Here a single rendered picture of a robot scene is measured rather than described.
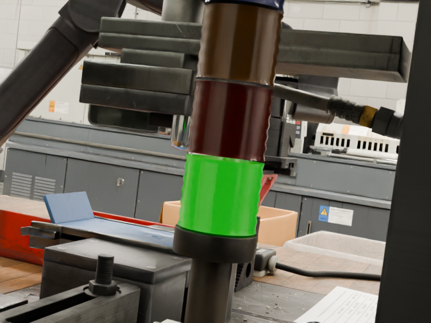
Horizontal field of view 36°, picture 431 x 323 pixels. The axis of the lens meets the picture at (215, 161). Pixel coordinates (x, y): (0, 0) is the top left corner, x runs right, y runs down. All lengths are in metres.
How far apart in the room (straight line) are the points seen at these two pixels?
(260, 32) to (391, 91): 6.74
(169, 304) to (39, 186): 5.94
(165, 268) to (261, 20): 0.27
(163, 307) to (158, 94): 0.17
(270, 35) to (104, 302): 0.23
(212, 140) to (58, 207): 0.37
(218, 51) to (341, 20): 7.03
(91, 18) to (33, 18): 8.41
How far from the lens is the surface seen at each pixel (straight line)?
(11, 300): 0.64
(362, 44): 0.52
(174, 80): 0.52
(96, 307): 0.44
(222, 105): 0.30
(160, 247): 0.58
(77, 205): 0.68
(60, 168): 6.30
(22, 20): 9.41
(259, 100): 0.30
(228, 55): 0.30
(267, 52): 0.30
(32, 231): 0.64
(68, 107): 6.30
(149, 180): 5.77
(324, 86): 0.95
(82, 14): 0.90
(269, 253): 0.95
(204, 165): 0.30
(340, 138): 5.41
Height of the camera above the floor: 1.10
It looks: 3 degrees down
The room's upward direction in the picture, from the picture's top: 7 degrees clockwise
